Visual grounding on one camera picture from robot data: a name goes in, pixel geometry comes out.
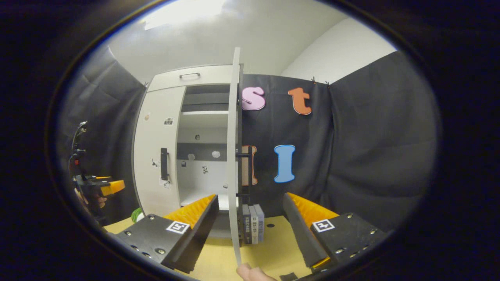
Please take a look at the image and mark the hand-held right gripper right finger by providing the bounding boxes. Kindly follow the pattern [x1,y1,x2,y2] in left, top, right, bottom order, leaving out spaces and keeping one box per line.
[282,192,391,274]

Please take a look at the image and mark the blue-grey book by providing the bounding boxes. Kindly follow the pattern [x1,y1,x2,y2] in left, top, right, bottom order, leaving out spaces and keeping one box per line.
[253,204,266,242]

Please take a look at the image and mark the white book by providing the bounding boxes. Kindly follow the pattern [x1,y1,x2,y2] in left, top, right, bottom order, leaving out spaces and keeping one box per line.
[248,206,259,245]

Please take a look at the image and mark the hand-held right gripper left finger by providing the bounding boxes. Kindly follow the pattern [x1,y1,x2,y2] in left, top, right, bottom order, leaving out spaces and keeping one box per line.
[106,194,220,275]

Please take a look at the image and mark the cabinet door with headphone sticker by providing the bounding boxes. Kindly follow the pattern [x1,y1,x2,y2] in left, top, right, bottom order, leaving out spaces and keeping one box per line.
[227,47,254,267]

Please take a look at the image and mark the dark book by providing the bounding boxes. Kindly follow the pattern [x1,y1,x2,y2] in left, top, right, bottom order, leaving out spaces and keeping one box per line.
[241,204,252,245]

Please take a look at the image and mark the black backdrop cloth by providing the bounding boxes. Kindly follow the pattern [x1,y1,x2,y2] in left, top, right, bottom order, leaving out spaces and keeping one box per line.
[59,43,440,235]

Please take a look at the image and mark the cabinet door with camera sticker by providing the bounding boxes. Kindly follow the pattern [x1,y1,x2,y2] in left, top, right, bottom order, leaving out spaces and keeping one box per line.
[133,86,187,217]

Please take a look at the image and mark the white double-door shoe cabinet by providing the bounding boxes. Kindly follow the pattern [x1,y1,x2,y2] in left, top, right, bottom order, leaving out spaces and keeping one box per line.
[132,62,245,239]

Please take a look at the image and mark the white cabinet drawer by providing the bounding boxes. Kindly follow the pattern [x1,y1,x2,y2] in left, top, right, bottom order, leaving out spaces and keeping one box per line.
[148,64,235,93]

